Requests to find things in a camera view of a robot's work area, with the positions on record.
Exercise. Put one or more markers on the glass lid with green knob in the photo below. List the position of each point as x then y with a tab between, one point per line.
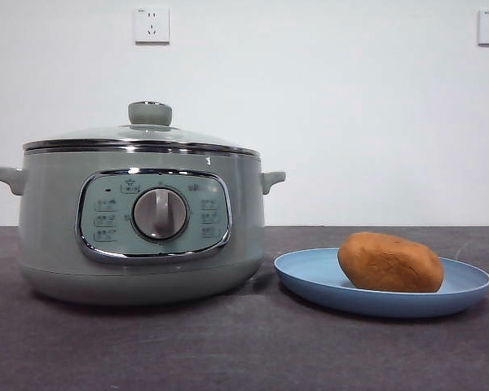
146	136

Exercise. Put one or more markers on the brown potato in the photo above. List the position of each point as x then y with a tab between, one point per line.
391	262

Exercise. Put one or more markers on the blue plate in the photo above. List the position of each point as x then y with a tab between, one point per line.
350	297

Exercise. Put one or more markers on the pale green electric steamer pot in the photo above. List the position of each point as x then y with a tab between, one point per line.
49	228

